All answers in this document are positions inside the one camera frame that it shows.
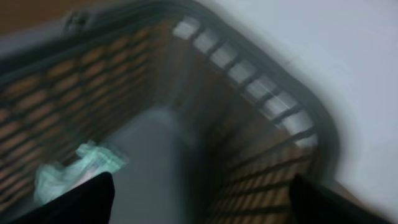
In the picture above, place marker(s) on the grey plastic mesh basket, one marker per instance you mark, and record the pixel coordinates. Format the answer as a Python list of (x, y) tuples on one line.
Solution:
[(214, 128)]

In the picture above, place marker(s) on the teal snack packet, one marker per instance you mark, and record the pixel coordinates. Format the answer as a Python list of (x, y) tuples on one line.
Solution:
[(53, 180)]

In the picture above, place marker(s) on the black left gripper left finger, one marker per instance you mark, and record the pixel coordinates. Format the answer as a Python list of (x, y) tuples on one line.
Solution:
[(89, 203)]

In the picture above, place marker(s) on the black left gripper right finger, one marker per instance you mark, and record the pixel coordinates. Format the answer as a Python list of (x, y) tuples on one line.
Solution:
[(312, 203)]

